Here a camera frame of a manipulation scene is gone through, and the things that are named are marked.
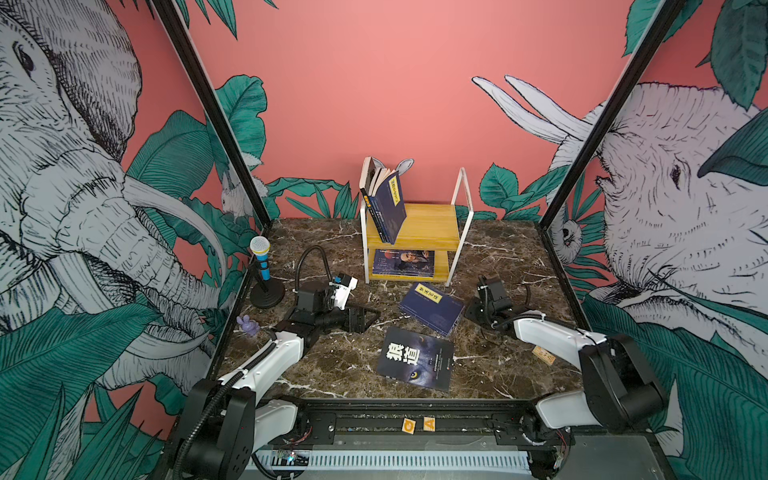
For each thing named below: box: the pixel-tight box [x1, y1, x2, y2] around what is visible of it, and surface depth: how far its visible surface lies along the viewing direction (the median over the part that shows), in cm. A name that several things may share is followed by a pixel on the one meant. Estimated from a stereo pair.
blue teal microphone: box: [250, 236, 285, 309], surface depth 97 cm
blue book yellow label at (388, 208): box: [369, 171, 406, 244], surface depth 84 cm
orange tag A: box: [423, 416, 436, 432], surface depth 76 cm
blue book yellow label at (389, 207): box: [369, 171, 407, 245], surface depth 84 cm
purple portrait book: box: [372, 249, 435, 278], surface depth 100 cm
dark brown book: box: [360, 156, 386, 241], surface depth 80 cm
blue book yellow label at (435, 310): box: [400, 282, 466, 337], surface depth 98 cm
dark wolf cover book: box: [377, 326, 455, 392], surface depth 86 cm
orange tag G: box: [401, 418, 417, 435], surface depth 75 cm
